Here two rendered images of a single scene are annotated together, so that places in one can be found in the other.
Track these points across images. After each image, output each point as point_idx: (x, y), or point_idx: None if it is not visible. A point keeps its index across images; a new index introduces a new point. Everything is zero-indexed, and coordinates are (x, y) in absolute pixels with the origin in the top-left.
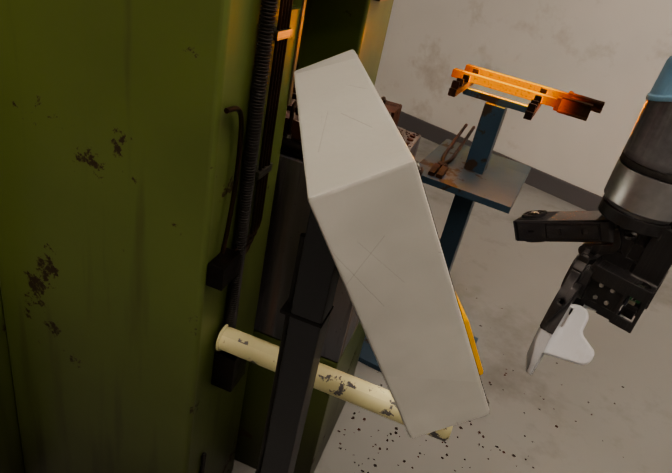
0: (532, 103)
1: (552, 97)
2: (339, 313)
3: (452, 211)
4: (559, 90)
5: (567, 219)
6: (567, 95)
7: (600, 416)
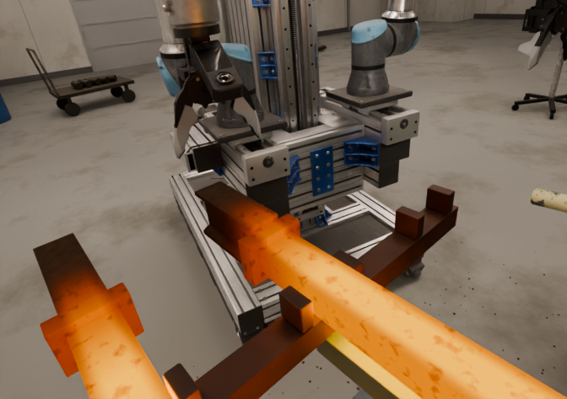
0: (442, 189)
1: (288, 247)
2: None
3: None
4: (87, 363)
5: None
6: (132, 301)
7: None
